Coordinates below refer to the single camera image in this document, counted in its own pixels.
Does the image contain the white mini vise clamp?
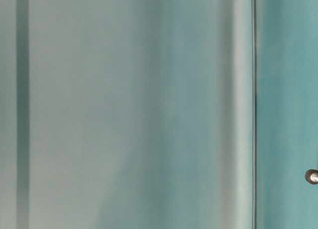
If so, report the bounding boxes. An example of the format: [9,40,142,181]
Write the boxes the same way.
[305,169,318,185]

